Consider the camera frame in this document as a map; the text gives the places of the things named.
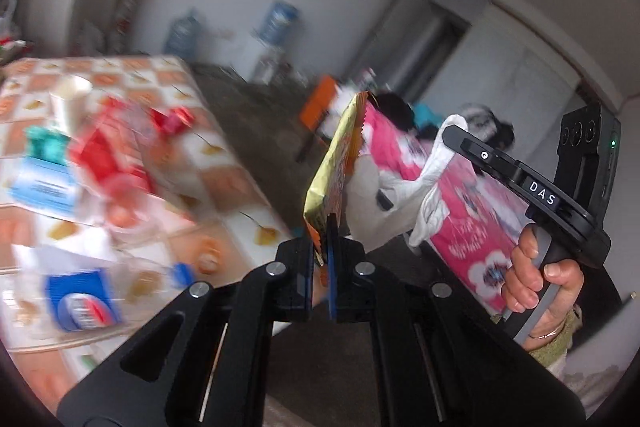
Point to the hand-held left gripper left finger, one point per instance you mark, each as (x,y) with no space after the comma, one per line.
(306,277)

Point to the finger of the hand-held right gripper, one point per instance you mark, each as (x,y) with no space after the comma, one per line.
(482,154)

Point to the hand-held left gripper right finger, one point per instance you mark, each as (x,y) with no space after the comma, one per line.
(332,274)

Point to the gold orange snack wrapper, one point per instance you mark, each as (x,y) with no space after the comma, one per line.
(332,157)

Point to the blue medicine box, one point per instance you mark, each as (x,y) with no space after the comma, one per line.
(42,189)

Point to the green plastic bag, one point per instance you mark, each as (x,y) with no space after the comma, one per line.
(47,147)

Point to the person's right hand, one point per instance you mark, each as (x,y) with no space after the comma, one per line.
(520,277)

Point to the pink floral blanket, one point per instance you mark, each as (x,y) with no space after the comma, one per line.
(470,207)

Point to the white cloth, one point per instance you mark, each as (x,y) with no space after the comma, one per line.
(370,197)

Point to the black clothing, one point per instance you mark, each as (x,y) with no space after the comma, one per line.
(395,109)

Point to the grey door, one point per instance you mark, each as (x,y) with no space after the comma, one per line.
(425,47)

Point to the orange chair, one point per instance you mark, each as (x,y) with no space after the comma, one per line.
(320,99)

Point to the shiny red wrapper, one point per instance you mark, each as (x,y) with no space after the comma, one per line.
(172,119)

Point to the blue label plastic bottle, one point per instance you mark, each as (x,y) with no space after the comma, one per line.
(82,302)

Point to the red packet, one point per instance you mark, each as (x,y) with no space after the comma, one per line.
(107,152)

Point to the labelled blue water jug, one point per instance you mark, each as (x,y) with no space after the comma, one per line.
(279,23)

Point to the empty blue water jug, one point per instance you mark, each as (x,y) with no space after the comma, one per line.
(184,34)

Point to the white paper cup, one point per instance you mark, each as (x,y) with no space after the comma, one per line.
(70,102)

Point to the white plastic bag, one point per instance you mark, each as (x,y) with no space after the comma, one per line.
(9,14)

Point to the tall wall hanging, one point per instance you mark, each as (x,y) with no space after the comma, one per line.
(132,2)

